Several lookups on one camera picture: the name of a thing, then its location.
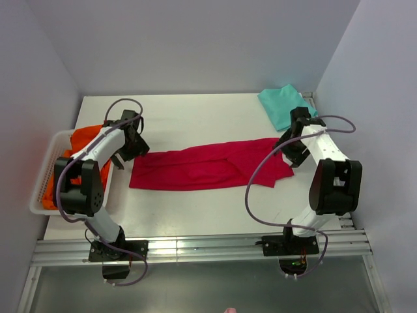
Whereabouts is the crimson red t shirt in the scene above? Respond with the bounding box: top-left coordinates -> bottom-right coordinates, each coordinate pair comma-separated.
129,138 -> 278,191

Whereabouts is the aluminium front rail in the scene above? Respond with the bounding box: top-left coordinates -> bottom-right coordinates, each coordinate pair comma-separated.
30,229 -> 372,267

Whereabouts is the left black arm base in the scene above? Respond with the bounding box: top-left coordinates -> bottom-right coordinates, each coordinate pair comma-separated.
85,229 -> 149,287

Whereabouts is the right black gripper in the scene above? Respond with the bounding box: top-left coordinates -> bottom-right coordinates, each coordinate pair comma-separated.
273,128 -> 311,169

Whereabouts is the white plastic basket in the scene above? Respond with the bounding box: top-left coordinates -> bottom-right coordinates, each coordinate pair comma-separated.
29,128 -> 118,216

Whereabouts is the teal folded t shirt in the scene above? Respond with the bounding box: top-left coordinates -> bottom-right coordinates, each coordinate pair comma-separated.
257,84 -> 318,132

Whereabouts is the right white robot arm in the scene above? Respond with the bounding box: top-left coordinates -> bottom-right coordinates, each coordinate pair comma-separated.
276,119 -> 363,254

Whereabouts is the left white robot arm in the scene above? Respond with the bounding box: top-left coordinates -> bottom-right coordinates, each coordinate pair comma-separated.
53,125 -> 149,260

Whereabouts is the aluminium rail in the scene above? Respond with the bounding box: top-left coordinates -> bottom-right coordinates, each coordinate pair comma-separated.
301,92 -> 356,231
30,229 -> 372,267

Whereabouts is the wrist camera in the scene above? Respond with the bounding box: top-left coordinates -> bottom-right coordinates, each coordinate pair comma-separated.
290,106 -> 326,127
102,110 -> 144,132

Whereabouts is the aluminium right side rail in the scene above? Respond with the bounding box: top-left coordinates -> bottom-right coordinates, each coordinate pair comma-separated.
301,92 -> 356,231

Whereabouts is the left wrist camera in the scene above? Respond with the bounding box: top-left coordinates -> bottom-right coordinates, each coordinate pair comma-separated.
102,110 -> 144,132

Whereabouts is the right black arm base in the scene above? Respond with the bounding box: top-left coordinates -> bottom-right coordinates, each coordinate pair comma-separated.
255,228 -> 319,276

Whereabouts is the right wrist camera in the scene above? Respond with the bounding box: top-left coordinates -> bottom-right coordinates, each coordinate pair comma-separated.
290,106 -> 326,127

